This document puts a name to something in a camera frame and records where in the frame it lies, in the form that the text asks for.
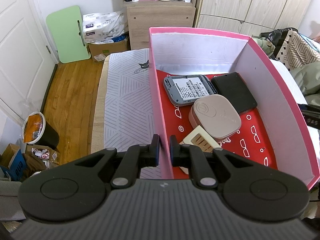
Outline geometric patterned bag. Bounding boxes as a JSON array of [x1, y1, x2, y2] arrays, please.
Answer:
[[274, 27, 320, 72]]

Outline grey fabric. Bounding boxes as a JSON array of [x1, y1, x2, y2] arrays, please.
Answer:
[[0, 177, 23, 222]]

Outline light wooden table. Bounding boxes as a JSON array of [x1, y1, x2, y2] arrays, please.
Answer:
[[90, 54, 111, 153]]

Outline black trash bin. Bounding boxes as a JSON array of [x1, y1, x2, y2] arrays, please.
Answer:
[[22, 112, 60, 150]]

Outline beige hair clip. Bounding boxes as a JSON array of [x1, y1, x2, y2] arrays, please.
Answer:
[[179, 125, 223, 174]]

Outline olive green jacket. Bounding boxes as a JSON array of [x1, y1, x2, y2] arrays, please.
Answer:
[[290, 62, 320, 105]]

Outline light wooden wardrobe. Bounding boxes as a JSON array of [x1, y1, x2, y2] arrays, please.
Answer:
[[194, 0, 318, 35]]

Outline black rectangular case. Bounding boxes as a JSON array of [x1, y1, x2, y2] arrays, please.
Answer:
[[211, 72, 258, 114]]

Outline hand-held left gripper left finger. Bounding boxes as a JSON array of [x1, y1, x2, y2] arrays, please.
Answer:
[[61, 134, 160, 189]]

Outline brown paper bag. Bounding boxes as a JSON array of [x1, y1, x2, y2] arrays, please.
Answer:
[[24, 145, 60, 178]]

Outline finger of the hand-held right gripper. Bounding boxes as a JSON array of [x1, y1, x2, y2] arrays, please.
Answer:
[[298, 102, 320, 131]]

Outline pink cardboard box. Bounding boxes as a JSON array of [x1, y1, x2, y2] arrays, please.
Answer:
[[149, 27, 320, 190]]

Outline orange plastic bag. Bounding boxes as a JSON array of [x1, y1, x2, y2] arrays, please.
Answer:
[[24, 114, 45, 142]]

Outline blue cardboard box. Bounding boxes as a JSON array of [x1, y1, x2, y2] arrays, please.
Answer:
[[0, 143, 25, 180]]

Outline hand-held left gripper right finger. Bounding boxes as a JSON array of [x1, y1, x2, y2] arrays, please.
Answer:
[[169, 135, 270, 188]]

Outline pink rounded case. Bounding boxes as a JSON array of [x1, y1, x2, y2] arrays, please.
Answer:
[[188, 94, 242, 140]]

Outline brown cardboard box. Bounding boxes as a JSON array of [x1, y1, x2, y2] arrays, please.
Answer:
[[87, 36, 131, 63]]

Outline grey device with white label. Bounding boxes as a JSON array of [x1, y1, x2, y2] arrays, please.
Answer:
[[163, 74, 217, 106]]

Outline green folding table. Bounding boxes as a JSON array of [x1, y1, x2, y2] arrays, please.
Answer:
[[46, 5, 92, 63]]

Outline white door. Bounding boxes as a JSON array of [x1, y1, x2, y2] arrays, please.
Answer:
[[0, 0, 58, 130]]

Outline tissue roll pack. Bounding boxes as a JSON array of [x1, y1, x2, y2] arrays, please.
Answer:
[[82, 11, 129, 45]]

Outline wooden bookshelf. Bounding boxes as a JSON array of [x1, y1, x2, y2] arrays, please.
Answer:
[[121, 0, 200, 51]]

